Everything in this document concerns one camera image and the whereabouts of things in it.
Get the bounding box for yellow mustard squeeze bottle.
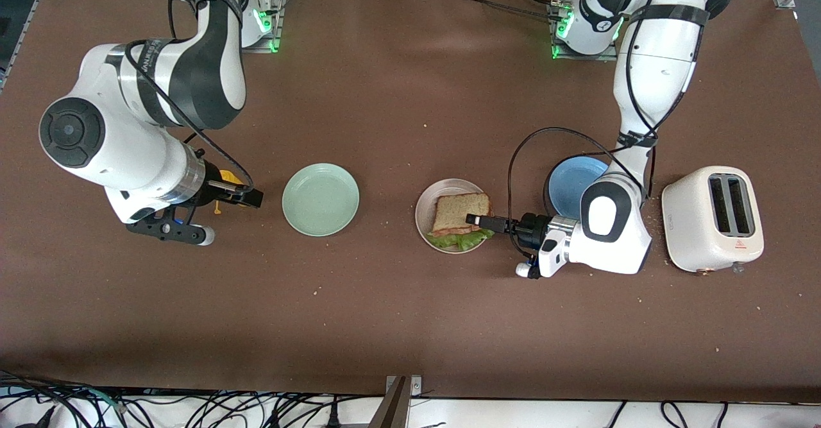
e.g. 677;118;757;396
214;169;245;216

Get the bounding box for green lettuce leaf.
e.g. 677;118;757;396
426;227;496;253

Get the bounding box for blue plate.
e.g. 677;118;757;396
548;156;610;221

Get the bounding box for beige plate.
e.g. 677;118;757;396
414;178;495;255

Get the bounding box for mint green plate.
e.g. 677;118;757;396
282;163;360;237

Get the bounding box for brown table cover sheet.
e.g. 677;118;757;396
0;0;821;404

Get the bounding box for white toaster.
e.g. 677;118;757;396
662;166;765;275

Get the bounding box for grey metal strut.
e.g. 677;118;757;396
369;377;409;428

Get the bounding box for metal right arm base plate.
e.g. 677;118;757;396
241;0;287;54

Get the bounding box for silver mounting bracket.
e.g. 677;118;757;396
386;375;423;398

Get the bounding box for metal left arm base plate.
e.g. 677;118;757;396
547;0;620;62

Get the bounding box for black base power cable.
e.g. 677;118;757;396
449;0;565;21

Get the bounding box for tangled black floor cables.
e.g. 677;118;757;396
0;369;385;428

